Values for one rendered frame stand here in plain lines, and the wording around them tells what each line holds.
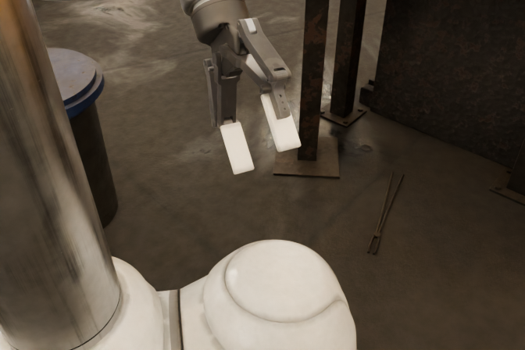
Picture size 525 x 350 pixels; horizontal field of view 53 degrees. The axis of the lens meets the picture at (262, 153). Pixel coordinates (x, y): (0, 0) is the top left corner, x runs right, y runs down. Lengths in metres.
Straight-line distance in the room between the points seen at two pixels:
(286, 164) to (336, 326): 1.15
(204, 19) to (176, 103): 1.28
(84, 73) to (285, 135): 0.78
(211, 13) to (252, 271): 0.33
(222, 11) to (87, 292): 0.39
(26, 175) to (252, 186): 1.27
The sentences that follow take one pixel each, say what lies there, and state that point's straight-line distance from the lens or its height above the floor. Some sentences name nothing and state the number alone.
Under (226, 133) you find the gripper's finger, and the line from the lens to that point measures 0.74.
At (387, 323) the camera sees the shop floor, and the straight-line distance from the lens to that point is 1.30.
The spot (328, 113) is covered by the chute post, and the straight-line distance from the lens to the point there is 1.88.
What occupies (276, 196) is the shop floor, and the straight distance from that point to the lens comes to 1.54.
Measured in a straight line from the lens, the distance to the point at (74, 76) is 1.31.
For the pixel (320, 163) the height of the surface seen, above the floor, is 0.01.
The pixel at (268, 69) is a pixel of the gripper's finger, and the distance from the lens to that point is 0.61.
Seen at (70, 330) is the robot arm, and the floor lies 0.69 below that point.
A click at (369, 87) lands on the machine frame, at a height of 0.07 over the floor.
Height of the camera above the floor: 1.05
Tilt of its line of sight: 38 degrees down
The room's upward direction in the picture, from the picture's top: straight up
